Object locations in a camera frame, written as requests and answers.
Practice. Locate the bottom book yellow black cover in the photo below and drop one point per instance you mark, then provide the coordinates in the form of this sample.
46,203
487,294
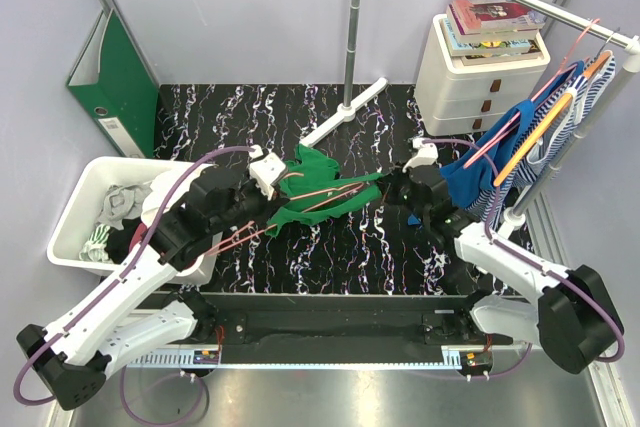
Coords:
495,52

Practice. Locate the white laundry bin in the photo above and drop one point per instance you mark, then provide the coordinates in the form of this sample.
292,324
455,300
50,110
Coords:
79,217

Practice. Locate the maroon garment in bin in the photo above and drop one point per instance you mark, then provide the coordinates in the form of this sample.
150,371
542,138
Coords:
138,236

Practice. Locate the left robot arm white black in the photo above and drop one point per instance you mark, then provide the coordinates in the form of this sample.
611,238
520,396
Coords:
77,353

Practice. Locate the orange wooden hanger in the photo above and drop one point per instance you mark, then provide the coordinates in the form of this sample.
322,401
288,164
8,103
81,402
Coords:
561,104

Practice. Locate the white three-drawer unit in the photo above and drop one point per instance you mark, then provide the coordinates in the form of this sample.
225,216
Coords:
456,98

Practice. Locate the green lever arch binder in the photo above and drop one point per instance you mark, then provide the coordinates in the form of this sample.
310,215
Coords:
111,83

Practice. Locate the grey garment in bin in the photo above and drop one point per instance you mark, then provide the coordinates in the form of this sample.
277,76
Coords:
122,203

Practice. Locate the blue tank top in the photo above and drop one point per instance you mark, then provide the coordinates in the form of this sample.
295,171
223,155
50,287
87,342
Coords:
470,181

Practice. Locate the top book pink cover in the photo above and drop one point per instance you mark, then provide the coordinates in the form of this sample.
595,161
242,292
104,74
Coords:
493,16

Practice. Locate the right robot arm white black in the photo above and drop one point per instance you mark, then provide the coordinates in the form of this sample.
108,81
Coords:
567,312

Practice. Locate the metal clothes rack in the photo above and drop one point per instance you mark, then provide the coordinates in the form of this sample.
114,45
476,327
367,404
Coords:
514,217

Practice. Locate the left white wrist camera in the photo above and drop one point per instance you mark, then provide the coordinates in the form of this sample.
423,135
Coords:
266,169

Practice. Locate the white garment in bin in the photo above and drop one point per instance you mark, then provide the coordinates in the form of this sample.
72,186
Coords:
160,186

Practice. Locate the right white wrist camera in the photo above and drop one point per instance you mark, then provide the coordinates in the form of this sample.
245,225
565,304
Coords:
425,154

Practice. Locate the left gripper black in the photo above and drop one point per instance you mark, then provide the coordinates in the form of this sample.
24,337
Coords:
268,206

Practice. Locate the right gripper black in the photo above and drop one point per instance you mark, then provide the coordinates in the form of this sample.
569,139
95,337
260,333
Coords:
390,183

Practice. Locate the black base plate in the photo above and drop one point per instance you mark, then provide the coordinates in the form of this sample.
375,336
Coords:
334,331

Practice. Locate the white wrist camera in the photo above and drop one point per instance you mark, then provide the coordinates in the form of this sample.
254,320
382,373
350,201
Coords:
266,169
425,154

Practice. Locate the green tank top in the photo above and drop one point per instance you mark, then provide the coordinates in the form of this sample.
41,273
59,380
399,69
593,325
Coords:
324,169

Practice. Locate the middle book teal cover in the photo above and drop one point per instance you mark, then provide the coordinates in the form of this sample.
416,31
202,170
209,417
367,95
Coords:
451,37

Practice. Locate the green white striped garment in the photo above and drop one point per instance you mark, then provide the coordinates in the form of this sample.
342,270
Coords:
94,249

